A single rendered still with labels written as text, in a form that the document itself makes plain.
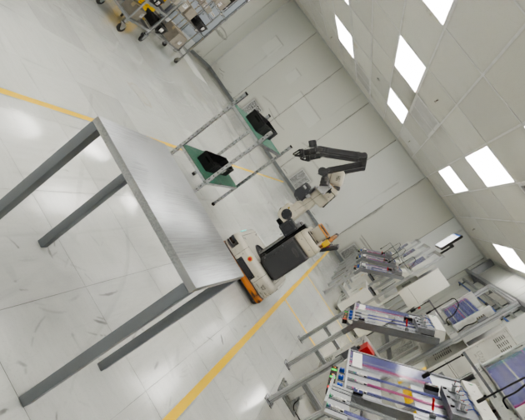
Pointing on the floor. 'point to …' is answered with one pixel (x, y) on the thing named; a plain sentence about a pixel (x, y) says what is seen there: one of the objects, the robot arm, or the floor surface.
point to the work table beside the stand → (202, 235)
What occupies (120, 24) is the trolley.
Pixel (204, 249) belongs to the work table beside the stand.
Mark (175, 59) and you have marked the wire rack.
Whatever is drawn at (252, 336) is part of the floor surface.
